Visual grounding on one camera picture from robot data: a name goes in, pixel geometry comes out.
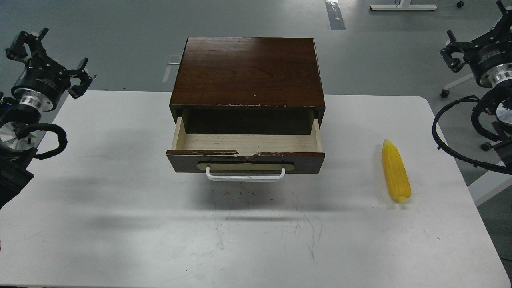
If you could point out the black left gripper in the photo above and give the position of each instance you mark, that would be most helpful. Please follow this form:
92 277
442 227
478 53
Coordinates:
42 73

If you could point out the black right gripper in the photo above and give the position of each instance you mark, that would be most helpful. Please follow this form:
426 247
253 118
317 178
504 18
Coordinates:
482 54

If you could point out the yellow corn cob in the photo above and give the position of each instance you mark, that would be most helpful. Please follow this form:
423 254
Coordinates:
395 173

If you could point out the wooden drawer with white handle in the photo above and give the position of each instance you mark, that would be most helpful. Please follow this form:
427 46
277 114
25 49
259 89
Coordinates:
246 157

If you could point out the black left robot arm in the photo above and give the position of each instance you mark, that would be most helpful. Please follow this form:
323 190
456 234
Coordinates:
24 138

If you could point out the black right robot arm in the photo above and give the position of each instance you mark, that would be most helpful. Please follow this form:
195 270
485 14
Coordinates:
490 117

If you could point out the dark wooden drawer cabinet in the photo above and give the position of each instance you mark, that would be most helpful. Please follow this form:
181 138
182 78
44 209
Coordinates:
237 85

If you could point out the white office chair base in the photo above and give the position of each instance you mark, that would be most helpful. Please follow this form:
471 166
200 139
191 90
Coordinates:
445 91

